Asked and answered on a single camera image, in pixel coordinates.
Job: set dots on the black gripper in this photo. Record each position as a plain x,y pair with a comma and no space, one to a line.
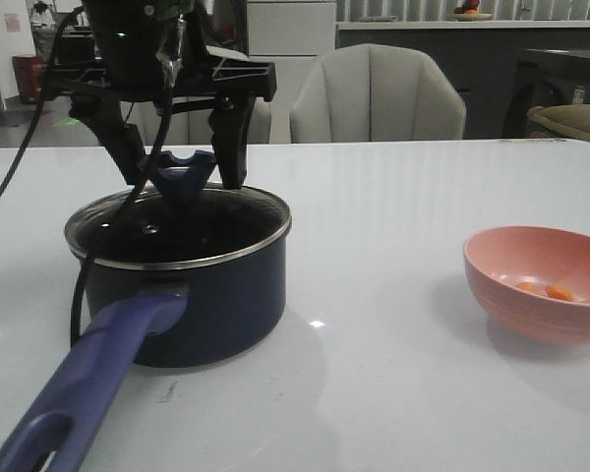
195,78

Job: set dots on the glass lid blue knob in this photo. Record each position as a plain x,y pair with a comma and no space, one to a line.
179,221

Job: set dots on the orange ham piece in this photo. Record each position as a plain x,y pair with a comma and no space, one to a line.
559,292
527,287

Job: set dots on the pink bowl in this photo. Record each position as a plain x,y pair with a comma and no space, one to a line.
496,259

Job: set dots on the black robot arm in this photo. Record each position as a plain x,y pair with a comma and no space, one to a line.
169,24

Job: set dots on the white drawer cabinet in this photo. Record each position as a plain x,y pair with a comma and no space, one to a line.
290,34

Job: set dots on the red trash bin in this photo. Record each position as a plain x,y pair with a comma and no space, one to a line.
28,71

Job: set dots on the right beige chair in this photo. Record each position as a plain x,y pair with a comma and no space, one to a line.
376,93

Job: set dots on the fruit plate on counter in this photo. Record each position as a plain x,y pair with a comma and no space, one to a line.
469,11

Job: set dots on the dark side table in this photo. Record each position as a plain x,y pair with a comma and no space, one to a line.
546,77

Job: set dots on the olive cushion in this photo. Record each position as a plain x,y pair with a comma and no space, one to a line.
570,121

